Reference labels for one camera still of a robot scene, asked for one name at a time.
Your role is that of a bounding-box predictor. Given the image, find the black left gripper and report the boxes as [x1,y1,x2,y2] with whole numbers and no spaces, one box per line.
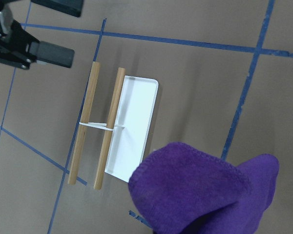
[0,0,84,70]

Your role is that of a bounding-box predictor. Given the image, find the purple microfibre towel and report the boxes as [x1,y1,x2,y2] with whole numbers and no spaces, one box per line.
[128,142,279,234]

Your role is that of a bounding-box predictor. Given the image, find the white towel rack with wooden bars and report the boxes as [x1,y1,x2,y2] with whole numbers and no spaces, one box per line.
[68,62,159,190]

